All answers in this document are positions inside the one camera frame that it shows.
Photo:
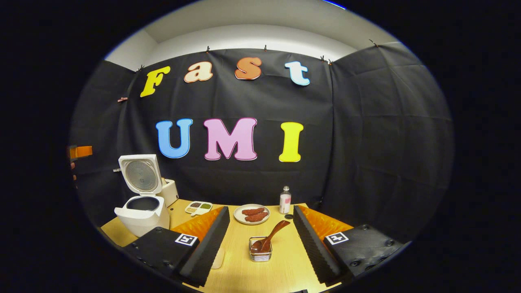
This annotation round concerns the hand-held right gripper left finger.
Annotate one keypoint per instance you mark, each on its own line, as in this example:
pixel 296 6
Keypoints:
pixel 209 248

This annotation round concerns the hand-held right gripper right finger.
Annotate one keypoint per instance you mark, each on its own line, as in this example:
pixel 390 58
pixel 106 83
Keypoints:
pixel 313 248

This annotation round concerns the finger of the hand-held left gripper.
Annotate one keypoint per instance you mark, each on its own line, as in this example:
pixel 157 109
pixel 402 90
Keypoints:
pixel 83 151

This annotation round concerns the brown wooden spoon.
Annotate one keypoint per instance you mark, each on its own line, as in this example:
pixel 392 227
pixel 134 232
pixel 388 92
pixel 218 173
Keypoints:
pixel 270 236

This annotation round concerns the white rice cooker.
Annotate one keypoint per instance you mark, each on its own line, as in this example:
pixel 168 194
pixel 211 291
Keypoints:
pixel 140 221

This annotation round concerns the white sectioned condiment dish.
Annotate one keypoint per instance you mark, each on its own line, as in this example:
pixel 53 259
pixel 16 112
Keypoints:
pixel 198 208

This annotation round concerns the white round plate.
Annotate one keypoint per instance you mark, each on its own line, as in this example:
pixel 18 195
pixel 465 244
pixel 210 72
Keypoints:
pixel 240 217

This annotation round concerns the clear bottle with pink label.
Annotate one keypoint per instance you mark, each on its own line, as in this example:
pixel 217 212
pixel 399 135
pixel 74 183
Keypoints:
pixel 285 201

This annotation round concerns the red sausage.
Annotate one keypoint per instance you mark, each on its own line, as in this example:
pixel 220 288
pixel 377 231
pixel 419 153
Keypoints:
pixel 257 217
pixel 253 211

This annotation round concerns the white toaster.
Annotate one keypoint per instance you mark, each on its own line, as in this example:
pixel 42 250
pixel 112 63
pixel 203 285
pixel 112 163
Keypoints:
pixel 171 193

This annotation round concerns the black backdrop cloth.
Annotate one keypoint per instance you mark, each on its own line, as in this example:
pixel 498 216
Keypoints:
pixel 366 142

